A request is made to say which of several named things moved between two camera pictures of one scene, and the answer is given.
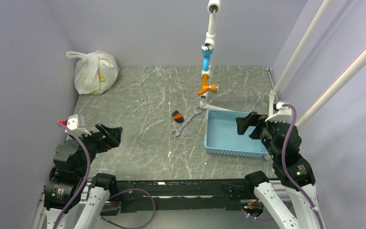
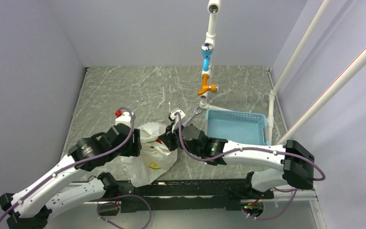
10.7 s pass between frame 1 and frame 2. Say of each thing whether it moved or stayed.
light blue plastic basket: stayed
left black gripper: moved
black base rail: stayed
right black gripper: moved
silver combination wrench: stayed
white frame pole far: stayed
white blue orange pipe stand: stayed
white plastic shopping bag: moved
